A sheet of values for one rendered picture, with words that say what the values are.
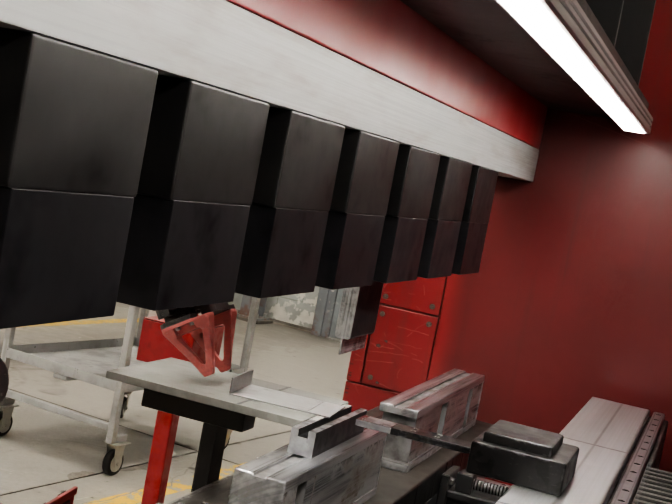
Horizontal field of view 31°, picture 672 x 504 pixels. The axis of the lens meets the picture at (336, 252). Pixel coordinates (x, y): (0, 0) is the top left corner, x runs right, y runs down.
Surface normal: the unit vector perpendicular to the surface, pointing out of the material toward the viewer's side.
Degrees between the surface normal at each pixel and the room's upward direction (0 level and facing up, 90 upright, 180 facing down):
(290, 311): 90
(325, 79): 90
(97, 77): 90
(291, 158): 90
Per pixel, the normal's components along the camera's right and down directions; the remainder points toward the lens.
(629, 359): -0.32, 0.00
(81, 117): 0.93, 0.19
